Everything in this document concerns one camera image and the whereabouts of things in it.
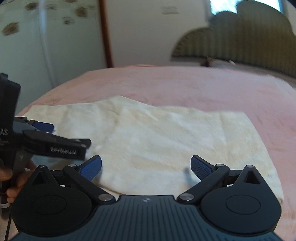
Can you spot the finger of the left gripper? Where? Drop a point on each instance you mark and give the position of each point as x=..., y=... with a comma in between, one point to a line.
x=43, y=127
x=74, y=148

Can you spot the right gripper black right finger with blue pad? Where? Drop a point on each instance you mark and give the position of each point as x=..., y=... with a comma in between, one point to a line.
x=221, y=185

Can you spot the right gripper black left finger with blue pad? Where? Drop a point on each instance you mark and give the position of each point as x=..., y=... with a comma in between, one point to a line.
x=70, y=185

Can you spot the cream white fleece pants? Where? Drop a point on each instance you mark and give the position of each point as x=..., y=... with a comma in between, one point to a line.
x=147, y=150

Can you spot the person's left hand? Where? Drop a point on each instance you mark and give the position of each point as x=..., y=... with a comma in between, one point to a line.
x=13, y=191

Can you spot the white wardrobe with flower decals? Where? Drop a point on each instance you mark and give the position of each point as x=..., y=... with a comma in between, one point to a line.
x=47, y=43

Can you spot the pink bed blanket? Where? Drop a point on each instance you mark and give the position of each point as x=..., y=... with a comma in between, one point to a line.
x=269, y=103

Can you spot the olive green padded headboard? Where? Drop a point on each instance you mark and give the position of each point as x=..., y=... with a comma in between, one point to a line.
x=260, y=37

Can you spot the bright window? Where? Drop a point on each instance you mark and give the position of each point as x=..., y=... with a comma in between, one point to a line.
x=217, y=6

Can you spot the brown wooden door frame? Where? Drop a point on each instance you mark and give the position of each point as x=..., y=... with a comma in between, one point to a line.
x=105, y=33

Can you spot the white wall socket plate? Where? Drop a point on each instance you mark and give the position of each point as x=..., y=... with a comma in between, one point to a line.
x=169, y=10

